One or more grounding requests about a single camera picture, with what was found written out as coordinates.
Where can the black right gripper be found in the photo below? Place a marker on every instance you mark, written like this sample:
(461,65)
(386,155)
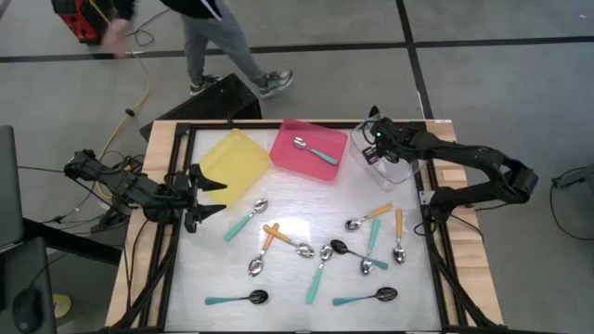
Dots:
(394,139)

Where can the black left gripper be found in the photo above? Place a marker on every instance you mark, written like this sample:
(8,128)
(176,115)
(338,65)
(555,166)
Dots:
(192,199)

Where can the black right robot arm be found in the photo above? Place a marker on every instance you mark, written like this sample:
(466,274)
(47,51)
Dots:
(464,153)

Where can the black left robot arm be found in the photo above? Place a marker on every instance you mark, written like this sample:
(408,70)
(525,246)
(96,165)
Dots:
(120,185)

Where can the yellow plastic bin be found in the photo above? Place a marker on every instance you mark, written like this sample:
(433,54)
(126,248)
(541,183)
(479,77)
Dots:
(232,167)

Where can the clear plastic bin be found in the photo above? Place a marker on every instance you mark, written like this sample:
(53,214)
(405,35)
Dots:
(394,176)

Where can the white glossy work sheet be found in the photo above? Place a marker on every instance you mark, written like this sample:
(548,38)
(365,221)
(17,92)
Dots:
(218,273)

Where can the pink plastic bin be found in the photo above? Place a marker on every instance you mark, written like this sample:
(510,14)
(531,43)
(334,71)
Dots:
(297,162)

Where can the black desk beam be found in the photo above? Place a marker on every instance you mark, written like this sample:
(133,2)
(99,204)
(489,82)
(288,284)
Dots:
(69,241)

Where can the person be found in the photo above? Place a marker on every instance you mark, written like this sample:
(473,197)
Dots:
(218,32)

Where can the round yellow floor sticker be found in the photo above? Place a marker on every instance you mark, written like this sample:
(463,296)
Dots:
(62,306)

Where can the black side desk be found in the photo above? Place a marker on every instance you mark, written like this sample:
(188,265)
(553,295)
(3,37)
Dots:
(28,264)

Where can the grey monitor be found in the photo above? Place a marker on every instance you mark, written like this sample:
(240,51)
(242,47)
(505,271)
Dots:
(9,185)

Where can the black computer mouse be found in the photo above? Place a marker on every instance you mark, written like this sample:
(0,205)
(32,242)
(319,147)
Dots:
(27,308)

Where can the red and black box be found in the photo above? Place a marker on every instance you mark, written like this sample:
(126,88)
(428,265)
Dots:
(79,21)

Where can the black pointed bracket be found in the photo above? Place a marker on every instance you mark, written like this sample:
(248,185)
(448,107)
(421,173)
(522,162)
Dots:
(373,111)

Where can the black metal table frame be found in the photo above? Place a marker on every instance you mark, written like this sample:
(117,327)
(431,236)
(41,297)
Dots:
(218,125)

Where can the silver frame bracket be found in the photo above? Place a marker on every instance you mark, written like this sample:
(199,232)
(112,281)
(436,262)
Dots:
(425,197)

